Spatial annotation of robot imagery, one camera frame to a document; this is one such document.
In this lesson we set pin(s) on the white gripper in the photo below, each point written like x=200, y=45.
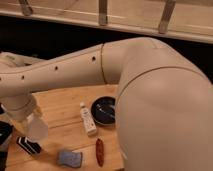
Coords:
x=34, y=127

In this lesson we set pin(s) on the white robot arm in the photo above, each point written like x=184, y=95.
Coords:
x=164, y=103

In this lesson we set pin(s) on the black white eraser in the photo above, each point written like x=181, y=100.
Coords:
x=28, y=146

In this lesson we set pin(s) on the blue grey ceramic cup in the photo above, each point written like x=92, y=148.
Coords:
x=69, y=158

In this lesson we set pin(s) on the black device at left edge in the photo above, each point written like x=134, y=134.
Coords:
x=5, y=135

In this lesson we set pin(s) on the wooden board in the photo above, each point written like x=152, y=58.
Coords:
x=66, y=131

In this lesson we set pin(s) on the white tube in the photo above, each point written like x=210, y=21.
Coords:
x=88, y=121

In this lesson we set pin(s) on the red oblong object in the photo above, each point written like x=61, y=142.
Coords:
x=100, y=152

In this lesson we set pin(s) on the black round plate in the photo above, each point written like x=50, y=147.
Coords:
x=103, y=110

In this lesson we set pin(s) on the metal railing post left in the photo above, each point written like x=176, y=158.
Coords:
x=25, y=8

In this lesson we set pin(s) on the metal railing post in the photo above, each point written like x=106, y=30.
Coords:
x=102, y=8
x=166, y=16
x=25, y=8

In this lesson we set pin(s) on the metal railing post middle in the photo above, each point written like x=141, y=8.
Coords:
x=102, y=8

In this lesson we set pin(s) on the metal railing post right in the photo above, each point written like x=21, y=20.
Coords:
x=166, y=16

